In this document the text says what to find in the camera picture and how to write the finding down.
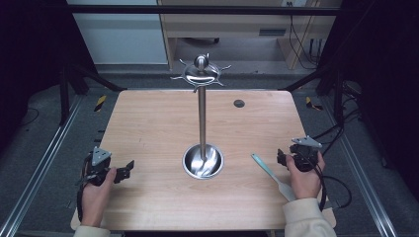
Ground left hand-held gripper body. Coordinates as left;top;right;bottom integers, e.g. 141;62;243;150
81;146;116;187

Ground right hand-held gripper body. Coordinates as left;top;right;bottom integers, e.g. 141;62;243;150
285;135;323;173

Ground teal handled white spatula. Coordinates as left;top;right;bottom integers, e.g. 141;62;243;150
251;152;297;202

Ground steel utensil stand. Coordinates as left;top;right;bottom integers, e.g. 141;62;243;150
170;53;232;181

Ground person's right hand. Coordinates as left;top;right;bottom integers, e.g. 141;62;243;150
285;151;327;200

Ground person's left hand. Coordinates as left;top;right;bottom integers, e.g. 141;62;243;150
79;167;118;228

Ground yellow black hazard tape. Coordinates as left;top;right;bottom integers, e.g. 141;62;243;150
94;94;108;113
304;96;324;112

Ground white cabinet panel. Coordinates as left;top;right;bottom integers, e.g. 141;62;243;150
66;0;169;66

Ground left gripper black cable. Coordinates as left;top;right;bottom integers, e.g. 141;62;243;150
75;154;94;223

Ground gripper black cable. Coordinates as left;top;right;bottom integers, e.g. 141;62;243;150
75;154;94;223
301;151;353;212

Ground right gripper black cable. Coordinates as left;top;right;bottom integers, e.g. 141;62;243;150
301;151;353;212

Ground aluminium floor rail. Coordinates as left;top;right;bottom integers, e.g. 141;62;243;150
319;95;399;237
0;94;85;237

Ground black metal frame stand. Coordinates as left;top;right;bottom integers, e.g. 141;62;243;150
58;62;128;126
278;62;347;126

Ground hanging black cables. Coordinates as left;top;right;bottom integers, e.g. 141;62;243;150
288;1;322;71

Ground black horizontal frame bar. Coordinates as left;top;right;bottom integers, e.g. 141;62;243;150
65;3;344;17

